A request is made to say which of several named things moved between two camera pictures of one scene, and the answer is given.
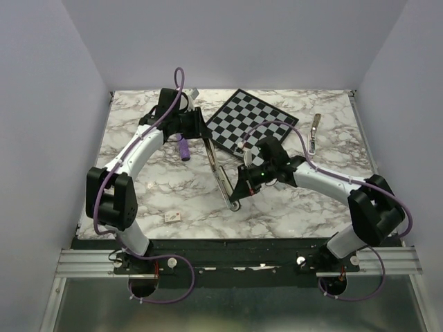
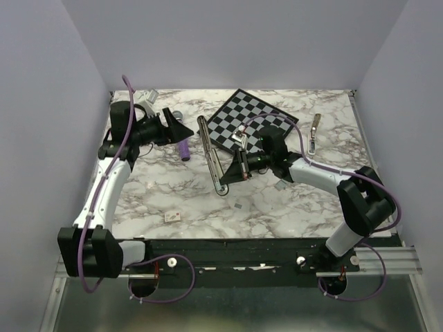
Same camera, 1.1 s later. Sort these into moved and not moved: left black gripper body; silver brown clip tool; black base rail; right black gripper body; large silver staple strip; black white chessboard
Moved: right black gripper body; left black gripper body
Not moved: large silver staple strip; silver brown clip tool; black white chessboard; black base rail
